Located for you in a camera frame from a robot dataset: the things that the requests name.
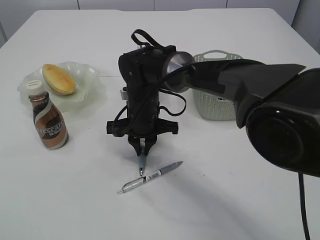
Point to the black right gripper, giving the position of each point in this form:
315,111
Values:
141,129

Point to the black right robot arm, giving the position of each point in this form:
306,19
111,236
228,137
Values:
277,104

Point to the light green plastic basket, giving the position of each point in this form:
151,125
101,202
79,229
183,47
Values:
210,106

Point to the grey grip ballpoint pen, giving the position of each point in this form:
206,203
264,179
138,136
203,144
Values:
144,179

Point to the yellow bread loaf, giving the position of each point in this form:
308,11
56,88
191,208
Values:
58,80

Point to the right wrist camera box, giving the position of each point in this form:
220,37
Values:
124,94

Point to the translucent green wavy plate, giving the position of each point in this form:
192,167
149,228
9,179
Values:
86,80

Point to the brown Nescafe coffee bottle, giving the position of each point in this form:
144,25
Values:
48,120

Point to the blue grip ballpoint pen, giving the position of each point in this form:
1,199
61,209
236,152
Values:
142,157

